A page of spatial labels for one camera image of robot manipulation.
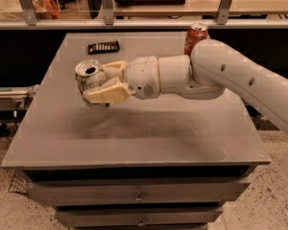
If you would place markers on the orange snack bag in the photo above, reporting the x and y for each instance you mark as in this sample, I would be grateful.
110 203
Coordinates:
47 6

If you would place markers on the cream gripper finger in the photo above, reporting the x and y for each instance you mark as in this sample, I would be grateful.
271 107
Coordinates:
112 91
115 69

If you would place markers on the metal shelf bracket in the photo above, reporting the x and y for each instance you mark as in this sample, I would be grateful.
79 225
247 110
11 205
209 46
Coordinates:
28 12
221 16
108 12

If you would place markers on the wire mesh basket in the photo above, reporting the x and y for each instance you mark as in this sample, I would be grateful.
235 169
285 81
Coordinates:
17 185

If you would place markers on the grey drawer cabinet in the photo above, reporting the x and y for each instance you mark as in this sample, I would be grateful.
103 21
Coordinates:
169 137

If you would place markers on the left metal shelf bracket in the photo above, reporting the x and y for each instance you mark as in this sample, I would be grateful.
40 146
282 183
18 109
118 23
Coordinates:
28 12

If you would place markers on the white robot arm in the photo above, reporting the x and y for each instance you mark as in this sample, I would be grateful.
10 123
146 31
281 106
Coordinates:
210 69

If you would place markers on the top grey drawer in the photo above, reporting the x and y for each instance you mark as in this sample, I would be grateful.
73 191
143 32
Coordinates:
137 191

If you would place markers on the right metal shelf bracket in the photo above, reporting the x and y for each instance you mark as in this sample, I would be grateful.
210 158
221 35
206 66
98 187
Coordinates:
221 16

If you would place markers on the black rxbar chocolate bar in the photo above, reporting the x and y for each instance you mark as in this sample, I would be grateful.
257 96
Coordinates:
104 47

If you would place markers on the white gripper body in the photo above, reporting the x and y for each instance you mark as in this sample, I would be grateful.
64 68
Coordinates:
143 76

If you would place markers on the white green 7up can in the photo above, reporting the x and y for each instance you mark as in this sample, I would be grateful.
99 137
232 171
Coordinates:
89 74

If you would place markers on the orange soda can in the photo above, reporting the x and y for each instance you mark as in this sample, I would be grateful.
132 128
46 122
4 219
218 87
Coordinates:
195 33

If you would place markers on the grey drawer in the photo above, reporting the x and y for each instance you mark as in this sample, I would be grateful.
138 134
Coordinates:
137 191
138 217

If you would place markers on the middle metal shelf bracket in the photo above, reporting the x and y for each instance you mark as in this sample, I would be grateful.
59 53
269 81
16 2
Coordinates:
108 12

